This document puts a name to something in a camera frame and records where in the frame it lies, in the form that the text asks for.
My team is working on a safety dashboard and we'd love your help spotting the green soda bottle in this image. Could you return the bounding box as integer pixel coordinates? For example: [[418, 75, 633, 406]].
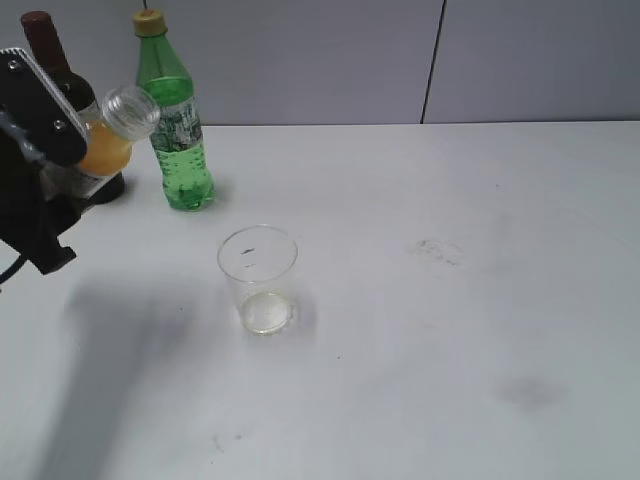
[[133, 8, 214, 211]]

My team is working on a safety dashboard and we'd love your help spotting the orange juice bottle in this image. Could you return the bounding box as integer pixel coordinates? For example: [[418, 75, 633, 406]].
[[41, 85, 160, 199]]

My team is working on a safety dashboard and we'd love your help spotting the transparent plastic cup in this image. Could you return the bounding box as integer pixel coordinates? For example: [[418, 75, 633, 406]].
[[217, 224, 299, 335]]

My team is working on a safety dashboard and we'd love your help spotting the dark wine bottle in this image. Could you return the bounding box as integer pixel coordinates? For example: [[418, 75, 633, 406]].
[[20, 10, 125, 205]]

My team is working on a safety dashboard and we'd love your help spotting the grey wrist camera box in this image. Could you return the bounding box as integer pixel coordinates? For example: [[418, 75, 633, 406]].
[[1, 47, 89, 167]]

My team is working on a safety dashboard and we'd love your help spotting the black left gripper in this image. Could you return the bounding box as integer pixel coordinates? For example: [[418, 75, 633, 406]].
[[1, 144, 83, 276]]

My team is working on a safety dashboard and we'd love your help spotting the black cable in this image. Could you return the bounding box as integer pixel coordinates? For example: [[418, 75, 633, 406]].
[[0, 252, 29, 294]]

